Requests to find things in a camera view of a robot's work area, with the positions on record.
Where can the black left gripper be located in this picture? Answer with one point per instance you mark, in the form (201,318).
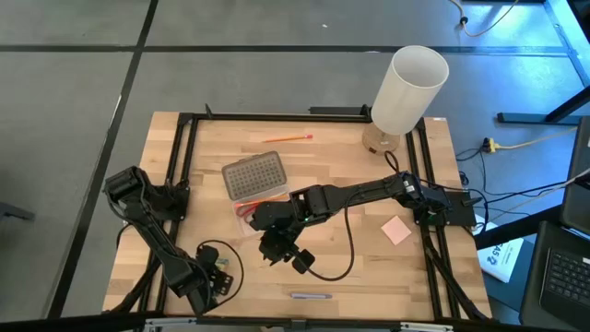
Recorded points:
(219,281)

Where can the pink sticky note pad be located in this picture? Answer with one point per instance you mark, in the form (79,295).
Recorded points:
(396,229)

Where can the white printed booklet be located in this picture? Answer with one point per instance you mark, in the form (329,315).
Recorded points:
(500,256)

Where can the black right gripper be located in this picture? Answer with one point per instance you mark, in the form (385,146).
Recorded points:
(279,242)

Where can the small green yellow item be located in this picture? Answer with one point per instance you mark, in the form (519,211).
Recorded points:
(222,263)

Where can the silver black camera rail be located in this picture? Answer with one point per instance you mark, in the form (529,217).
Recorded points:
(297,324)

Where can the orange pencil pink eraser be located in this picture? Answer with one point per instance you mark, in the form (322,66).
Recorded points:
(288,138)
(272,199)

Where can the clear pipette tip box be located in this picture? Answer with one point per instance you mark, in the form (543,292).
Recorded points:
(253,177)

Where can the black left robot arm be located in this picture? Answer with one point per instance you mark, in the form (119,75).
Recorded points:
(156,240)

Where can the black aluminium table frame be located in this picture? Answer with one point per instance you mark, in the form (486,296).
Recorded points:
(276,117)

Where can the black laptop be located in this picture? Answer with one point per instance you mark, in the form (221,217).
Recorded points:
(567,276)

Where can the white shade wooden base lamp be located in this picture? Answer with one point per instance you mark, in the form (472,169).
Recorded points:
(405,92)

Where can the black desk frame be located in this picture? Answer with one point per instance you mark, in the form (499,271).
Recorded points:
(530,118)

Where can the black desk leg bar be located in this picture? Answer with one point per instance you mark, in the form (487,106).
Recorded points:
(511,228)

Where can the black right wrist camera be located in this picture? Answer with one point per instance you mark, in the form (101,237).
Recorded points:
(304,261)

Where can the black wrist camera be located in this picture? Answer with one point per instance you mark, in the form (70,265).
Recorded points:
(207,255)
(304,261)

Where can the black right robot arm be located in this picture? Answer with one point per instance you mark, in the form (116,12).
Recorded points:
(369,189)

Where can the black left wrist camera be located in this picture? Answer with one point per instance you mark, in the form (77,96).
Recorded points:
(207,255)

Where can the grey purple pen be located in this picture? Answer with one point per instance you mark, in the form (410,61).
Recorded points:
(311,295)

